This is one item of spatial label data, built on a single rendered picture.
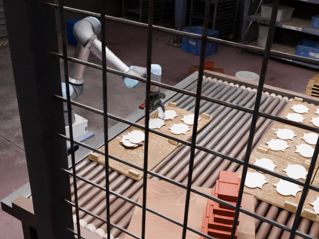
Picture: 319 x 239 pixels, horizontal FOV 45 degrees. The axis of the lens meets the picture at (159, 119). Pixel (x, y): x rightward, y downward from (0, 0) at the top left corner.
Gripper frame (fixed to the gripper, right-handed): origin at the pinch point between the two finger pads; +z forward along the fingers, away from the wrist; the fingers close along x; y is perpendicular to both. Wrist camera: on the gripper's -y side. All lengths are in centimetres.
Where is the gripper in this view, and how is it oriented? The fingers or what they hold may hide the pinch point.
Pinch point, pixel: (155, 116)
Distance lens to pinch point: 244.6
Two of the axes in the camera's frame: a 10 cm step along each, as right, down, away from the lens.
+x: 8.3, 3.0, -4.7
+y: -5.6, 3.9, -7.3
